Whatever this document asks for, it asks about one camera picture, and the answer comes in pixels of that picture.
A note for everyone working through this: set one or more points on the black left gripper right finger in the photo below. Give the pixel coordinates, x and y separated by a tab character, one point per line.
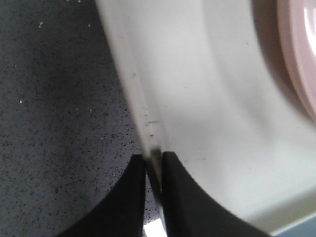
190	212

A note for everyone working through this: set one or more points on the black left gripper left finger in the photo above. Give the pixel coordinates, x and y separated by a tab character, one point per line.
121	212

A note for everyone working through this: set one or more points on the cream bear serving tray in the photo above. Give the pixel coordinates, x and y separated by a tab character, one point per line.
206	79

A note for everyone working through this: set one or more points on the pink round plate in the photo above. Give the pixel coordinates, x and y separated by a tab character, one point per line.
297	33

